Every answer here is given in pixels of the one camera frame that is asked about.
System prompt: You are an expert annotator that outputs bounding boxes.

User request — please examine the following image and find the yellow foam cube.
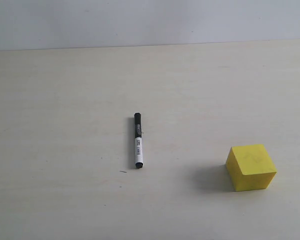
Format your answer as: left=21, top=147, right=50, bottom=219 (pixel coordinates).
left=225, top=144, right=277, bottom=192

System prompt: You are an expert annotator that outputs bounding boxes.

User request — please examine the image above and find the black and white marker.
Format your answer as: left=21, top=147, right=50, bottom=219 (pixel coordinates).
left=134, top=112, right=144, bottom=169

